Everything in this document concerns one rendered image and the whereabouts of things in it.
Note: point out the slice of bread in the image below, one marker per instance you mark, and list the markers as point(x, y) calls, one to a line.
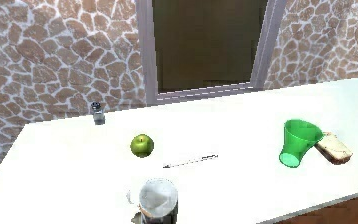
point(334, 149)

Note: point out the green translucent cup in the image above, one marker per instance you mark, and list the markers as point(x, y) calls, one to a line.
point(298, 141)

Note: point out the clear glass jug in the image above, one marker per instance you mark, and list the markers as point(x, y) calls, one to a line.
point(158, 200)

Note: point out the grey framed window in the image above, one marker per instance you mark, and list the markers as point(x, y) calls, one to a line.
point(207, 50)

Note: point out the grey salt shaker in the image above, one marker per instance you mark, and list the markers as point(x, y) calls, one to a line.
point(98, 115)

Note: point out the green apple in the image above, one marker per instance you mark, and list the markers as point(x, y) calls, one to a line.
point(141, 145)

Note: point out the thin silver knife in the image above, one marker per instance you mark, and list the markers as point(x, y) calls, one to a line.
point(190, 161)

